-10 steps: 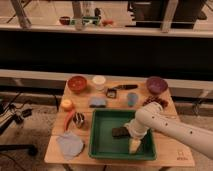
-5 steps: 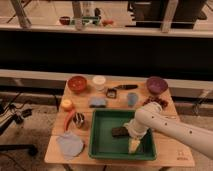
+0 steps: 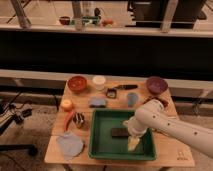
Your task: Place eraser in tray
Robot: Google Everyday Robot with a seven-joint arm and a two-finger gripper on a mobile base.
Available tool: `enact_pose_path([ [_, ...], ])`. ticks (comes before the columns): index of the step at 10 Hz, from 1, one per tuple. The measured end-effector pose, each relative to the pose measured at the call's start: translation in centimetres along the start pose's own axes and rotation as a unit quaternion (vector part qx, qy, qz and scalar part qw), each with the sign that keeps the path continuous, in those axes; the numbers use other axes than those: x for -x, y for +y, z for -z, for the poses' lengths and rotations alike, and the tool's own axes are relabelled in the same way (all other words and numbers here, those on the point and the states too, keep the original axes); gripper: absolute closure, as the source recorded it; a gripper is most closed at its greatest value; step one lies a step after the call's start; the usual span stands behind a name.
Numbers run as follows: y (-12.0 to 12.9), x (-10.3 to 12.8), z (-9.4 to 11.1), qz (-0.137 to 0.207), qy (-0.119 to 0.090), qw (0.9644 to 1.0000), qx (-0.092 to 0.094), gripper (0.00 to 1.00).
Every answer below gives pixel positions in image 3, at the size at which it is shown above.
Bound red bowl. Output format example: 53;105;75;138
67;75;87;93

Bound black cables on floor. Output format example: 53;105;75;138
0;93;34;134

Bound green plastic tray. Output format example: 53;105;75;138
88;109;156;161

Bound blue sponge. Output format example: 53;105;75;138
89;97;107;108

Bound black office chair base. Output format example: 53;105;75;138
0;144;38;156

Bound light blue cup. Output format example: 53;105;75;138
127;92;138;107

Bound bunch of dark grapes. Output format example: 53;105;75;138
143;96;169;108

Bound red chili pepper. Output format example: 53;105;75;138
63;110;76;132

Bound black eraser block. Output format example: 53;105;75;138
111;128;129;138

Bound purple bowl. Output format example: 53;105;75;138
146;76;168;95

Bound blue grey cloth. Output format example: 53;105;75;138
56;132;84;160

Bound striped metal can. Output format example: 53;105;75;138
73;113;85;129

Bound yellow round fruit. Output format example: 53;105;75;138
61;99;73;111

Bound small black square box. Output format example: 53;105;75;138
106;88;117;99

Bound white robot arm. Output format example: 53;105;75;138
123;99;213;158

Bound white cup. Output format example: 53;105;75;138
92;75;106;91

